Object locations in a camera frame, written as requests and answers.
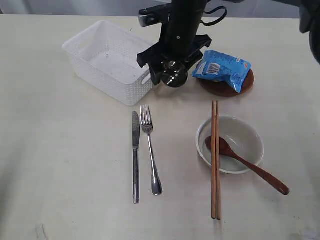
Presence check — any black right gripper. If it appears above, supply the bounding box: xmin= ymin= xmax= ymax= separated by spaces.
xmin=137 ymin=0 xmax=208 ymax=86

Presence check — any blue cloth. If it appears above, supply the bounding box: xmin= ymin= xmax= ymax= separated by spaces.
xmin=192 ymin=50 xmax=252 ymax=94

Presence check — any brown wooden plate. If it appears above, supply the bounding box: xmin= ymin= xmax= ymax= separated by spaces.
xmin=197 ymin=69 xmax=255 ymax=98

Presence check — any wooden chopstick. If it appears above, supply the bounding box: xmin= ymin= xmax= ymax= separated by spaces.
xmin=211 ymin=100 xmax=217 ymax=219
xmin=216 ymin=101 xmax=222 ymax=220

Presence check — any silver metal fork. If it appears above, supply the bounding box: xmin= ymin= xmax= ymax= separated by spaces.
xmin=140 ymin=105 xmax=163 ymax=196

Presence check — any silver table knife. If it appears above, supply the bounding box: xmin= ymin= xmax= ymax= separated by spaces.
xmin=132 ymin=111 xmax=140 ymax=204

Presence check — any white perforated plastic basket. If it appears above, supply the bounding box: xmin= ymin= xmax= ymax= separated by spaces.
xmin=62 ymin=20 xmax=154 ymax=106

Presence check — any brown wooden spoon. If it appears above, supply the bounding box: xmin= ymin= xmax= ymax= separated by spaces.
xmin=219 ymin=137 xmax=290 ymax=196

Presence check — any white speckled ceramic bowl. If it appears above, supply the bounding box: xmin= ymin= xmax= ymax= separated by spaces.
xmin=195 ymin=115 xmax=264 ymax=175

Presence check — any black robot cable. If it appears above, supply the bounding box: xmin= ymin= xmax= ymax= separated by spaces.
xmin=199 ymin=6 xmax=228 ymax=26

